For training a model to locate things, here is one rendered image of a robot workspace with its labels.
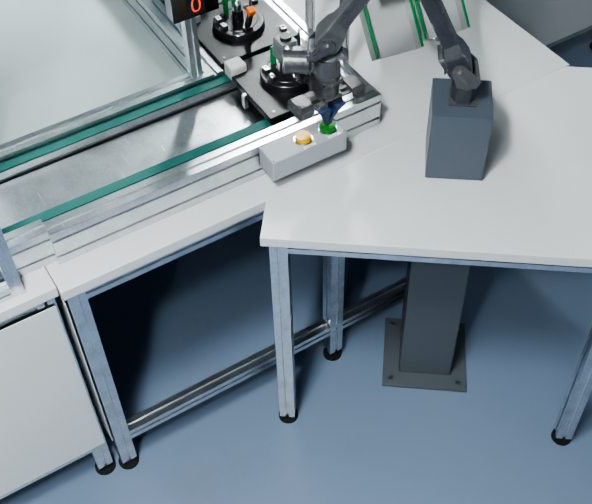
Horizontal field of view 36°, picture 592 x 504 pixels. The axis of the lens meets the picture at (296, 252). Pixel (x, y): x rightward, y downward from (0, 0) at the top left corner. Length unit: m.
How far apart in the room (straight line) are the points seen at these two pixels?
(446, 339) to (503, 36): 0.90
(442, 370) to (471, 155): 0.90
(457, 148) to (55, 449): 1.32
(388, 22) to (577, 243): 0.75
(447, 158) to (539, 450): 1.03
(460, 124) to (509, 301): 1.12
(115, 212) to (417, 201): 0.71
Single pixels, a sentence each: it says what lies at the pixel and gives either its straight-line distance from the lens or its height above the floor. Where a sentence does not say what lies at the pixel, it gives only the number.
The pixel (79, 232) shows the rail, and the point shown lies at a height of 0.93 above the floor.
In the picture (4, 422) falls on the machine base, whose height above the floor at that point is 0.47.
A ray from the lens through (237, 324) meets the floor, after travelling 3.07.
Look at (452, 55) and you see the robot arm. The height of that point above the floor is 1.20.
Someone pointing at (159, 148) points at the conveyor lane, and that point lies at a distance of 2.31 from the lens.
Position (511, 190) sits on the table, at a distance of 2.30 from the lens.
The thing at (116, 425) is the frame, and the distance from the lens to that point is 2.63.
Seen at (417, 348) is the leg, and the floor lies 0.15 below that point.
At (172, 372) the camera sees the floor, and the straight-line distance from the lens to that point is 2.98.
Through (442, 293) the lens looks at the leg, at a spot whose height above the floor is 0.42.
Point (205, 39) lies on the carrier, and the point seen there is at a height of 0.97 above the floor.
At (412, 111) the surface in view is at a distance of 2.47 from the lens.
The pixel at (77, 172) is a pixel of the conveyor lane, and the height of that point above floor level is 0.92.
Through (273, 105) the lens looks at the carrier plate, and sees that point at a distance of 2.32.
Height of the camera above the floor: 2.46
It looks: 49 degrees down
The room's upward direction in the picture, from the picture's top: 2 degrees counter-clockwise
